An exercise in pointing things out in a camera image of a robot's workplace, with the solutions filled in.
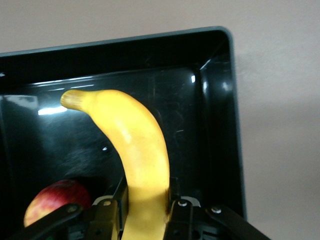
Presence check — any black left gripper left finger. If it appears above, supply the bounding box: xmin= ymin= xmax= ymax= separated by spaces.
xmin=23 ymin=176 xmax=130 ymax=240

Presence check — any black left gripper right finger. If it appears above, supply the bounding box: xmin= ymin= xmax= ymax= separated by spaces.
xmin=163 ymin=176 xmax=272 ymax=240

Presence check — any red yellow apple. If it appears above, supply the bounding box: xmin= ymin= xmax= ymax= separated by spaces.
xmin=23 ymin=178 xmax=93 ymax=228

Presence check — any yellow banana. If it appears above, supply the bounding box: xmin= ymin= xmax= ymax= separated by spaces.
xmin=60 ymin=89 xmax=172 ymax=240

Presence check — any black plastic box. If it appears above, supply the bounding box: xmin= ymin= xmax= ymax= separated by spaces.
xmin=0 ymin=26 xmax=248 ymax=240

